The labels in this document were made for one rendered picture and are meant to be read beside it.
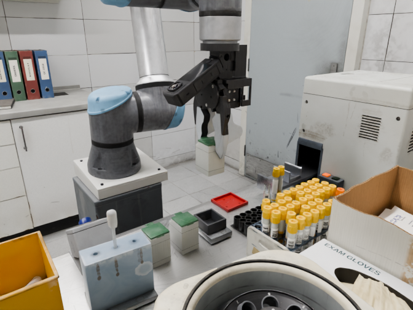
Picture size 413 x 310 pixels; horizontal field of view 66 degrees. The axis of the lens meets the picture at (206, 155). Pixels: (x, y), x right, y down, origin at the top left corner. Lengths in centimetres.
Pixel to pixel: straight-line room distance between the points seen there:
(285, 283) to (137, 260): 22
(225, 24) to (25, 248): 49
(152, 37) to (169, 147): 243
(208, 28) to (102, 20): 234
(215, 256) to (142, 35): 62
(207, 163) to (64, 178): 176
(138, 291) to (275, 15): 237
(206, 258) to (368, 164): 46
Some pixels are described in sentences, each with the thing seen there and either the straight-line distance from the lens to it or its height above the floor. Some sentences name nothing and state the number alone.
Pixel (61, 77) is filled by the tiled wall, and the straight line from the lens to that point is 280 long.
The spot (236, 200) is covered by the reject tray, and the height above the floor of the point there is 88.
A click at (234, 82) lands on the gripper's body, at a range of 60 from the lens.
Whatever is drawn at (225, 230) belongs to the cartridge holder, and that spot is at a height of 89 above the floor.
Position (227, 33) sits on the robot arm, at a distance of 58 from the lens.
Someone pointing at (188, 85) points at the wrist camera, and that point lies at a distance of 55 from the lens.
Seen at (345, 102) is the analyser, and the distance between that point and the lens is 87.
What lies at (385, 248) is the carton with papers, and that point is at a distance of 57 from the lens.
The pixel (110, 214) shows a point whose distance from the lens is 49.
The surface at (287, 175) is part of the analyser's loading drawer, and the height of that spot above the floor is 93.
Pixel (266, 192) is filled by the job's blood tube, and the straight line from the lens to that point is 70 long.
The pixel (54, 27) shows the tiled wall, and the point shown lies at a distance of 278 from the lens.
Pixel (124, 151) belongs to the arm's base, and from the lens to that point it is 91.
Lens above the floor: 128
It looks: 20 degrees down
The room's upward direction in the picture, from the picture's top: straight up
